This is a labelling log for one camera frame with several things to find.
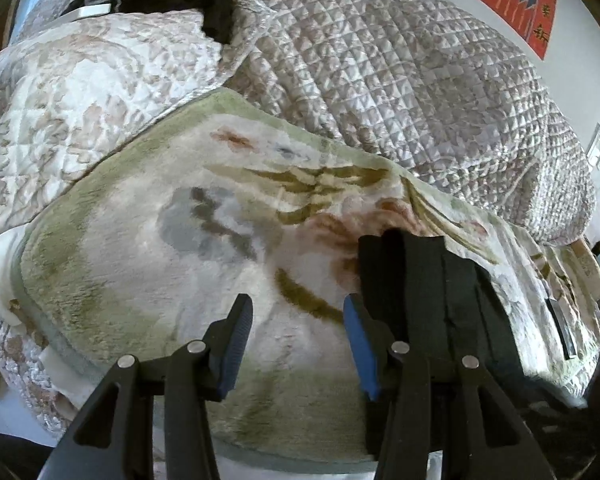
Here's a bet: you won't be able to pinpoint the floral fleece blanket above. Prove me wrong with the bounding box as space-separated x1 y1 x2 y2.
0 87 600 476

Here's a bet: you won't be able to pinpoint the white wall frame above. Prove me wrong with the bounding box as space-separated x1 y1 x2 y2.
584 124 600 203

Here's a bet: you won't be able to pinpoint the grey quilted comforter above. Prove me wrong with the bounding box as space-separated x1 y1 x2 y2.
220 0 597 247

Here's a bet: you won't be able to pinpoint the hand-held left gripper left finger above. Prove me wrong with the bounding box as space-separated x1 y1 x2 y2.
40 292 255 480

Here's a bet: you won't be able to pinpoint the floral quilted bedspread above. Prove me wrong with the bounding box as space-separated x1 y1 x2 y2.
0 10 241 441

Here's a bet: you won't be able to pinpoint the white flat box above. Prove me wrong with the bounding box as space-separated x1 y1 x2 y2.
69 4 112 20

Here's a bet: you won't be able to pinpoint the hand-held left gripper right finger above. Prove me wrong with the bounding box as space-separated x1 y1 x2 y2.
342 294 556 480

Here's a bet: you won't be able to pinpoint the dark cloth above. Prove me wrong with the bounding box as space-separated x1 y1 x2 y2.
70 0 241 45

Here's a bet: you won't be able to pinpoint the dark flat device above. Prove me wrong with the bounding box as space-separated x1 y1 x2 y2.
545 297 579 361

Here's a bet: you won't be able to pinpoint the black pants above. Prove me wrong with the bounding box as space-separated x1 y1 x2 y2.
357 229 548 386

